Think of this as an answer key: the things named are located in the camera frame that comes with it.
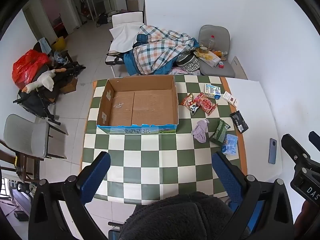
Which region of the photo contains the light blue tissue pack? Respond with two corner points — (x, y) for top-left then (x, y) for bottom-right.
(221, 134), (238, 155)

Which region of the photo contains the black fleece sleeve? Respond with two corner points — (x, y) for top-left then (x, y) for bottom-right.
(119, 192), (233, 239)

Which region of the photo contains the white cloth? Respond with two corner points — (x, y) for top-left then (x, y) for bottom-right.
(109, 22), (144, 53)

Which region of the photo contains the orange snack packet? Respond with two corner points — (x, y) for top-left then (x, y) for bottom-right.
(180, 93), (199, 115)

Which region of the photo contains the plastic bottle red cap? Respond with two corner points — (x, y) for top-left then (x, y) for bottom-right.
(207, 35), (216, 51)

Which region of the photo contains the yellow bag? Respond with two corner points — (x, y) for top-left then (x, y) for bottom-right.
(51, 36), (67, 51)

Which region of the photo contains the white red small box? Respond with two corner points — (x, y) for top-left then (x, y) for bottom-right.
(222, 91), (238, 107)

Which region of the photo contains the white plush goose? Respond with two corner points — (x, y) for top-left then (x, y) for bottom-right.
(22, 68), (67, 94)

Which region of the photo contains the blue smartphone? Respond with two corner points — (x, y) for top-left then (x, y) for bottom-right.
(268, 138), (277, 165)

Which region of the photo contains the black wipes packet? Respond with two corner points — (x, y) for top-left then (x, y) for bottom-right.
(230, 111), (248, 134)

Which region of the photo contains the small cardboard box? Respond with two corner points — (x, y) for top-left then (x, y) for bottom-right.
(60, 76), (78, 94)

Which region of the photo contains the snack bag on chair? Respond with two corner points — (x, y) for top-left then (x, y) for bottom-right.
(194, 46), (220, 68)

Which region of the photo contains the purple cloth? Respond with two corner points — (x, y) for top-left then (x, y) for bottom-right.
(191, 119), (209, 144)

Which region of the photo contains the red plastic bag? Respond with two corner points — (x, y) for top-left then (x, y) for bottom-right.
(12, 49), (51, 90)

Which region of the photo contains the plaid blanket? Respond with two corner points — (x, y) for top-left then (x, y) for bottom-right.
(123, 25), (199, 75)

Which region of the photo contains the green white checkered tablecloth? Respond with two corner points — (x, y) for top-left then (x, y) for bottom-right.
(81, 80), (235, 204)

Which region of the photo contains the red floral wet wipes pack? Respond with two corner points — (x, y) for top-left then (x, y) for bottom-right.
(194, 92), (217, 115)

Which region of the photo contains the white folding chair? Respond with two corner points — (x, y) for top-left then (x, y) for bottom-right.
(105, 11), (144, 77)

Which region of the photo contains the black stroller frame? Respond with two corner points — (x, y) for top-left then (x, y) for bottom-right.
(12, 55), (87, 126)

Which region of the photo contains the grey padded chair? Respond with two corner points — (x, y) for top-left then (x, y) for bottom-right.
(199, 24), (235, 77)

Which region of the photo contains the yellow blue tissue pack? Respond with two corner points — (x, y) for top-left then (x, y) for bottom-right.
(204, 83), (221, 100)

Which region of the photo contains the green packet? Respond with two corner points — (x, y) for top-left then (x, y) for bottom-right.
(209, 119), (231, 146)

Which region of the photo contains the open cardboard box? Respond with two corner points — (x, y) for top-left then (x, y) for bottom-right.
(96, 75), (179, 134)

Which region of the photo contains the grey chair left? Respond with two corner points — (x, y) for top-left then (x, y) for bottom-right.
(2, 114), (67, 159)

